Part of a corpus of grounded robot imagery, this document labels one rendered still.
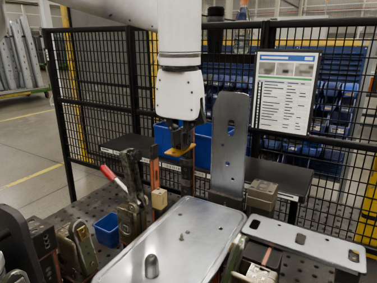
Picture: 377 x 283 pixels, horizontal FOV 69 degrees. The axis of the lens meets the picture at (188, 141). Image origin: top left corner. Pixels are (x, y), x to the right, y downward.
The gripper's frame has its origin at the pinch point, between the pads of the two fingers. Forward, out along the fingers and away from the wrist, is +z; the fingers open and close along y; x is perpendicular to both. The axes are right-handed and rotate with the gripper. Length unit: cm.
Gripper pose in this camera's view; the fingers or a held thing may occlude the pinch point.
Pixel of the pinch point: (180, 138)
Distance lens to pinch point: 61.3
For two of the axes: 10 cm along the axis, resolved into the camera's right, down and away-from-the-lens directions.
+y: 8.7, 1.7, -4.7
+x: 5.0, -3.0, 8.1
